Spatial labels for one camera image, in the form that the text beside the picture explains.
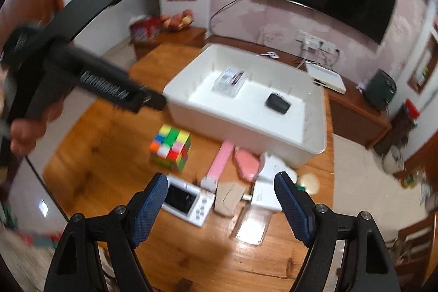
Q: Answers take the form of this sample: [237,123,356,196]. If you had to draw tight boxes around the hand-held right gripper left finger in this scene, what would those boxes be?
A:
[43,172,168,292]

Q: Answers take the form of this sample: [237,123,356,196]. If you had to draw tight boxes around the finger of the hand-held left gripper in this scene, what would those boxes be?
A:
[55,45,169,114]

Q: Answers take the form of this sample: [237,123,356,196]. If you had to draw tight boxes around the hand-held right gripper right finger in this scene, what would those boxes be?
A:
[274,172,401,292]

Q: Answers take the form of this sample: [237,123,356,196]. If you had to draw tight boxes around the white device with screen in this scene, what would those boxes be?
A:
[161,175,216,228]

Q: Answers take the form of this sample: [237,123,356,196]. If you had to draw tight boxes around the white curved plastic holder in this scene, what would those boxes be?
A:
[257,152,298,183]

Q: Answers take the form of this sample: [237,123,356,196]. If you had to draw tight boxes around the clear plastic case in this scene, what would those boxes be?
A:
[233,205,274,246]

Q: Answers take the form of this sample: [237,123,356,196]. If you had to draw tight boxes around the multicoloured puzzle cube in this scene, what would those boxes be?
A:
[149,124,191,173]

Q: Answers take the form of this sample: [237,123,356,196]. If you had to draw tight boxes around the coral pink pouch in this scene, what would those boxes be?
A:
[233,148,266,182]

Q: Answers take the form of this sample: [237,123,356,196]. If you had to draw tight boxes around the white plastic storage bin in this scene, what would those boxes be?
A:
[162,43,327,167]

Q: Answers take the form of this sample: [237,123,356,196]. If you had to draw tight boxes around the person's left hand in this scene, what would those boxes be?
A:
[10,97,69,156]

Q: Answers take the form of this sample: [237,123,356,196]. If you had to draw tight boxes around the round beige disc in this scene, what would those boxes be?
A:
[297,173,320,197]

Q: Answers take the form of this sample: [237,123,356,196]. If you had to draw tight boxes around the red snack bag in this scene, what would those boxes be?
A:
[129,16,161,39]

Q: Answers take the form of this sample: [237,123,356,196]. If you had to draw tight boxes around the brown cardboard piece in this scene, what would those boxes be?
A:
[214,181,249,217]

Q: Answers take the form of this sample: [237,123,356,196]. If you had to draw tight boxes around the small wooden side table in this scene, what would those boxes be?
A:
[132,27,206,62]

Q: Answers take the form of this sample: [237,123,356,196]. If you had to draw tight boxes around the pink and white stick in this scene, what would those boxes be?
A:
[200,140,235,192]

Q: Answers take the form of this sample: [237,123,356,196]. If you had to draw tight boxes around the bowl of fruit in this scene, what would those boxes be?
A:
[161,10,194,33]

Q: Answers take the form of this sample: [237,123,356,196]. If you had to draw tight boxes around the black charger block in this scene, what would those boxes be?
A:
[265,92,291,115]

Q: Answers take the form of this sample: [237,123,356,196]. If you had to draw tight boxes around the white ceramic pot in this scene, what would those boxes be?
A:
[381,145,407,174]

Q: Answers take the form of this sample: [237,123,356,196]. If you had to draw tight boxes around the clear box with card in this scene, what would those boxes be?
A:
[212,66,246,97]

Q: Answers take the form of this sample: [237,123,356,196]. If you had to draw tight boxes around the wooden chair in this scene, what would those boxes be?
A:
[390,213,436,286]

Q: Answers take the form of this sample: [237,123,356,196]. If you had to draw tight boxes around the white flat router box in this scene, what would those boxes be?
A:
[304,63,346,94]

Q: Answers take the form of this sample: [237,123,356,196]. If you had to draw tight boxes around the dark green appliance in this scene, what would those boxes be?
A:
[364,70,397,111]

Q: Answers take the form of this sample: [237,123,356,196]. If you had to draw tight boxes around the red box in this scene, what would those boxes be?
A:
[405,100,421,128]

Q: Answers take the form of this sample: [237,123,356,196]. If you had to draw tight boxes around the black cable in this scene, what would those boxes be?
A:
[209,0,257,39]

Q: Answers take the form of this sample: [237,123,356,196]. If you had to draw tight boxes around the white wall socket strip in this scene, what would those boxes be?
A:
[296,30,338,55]

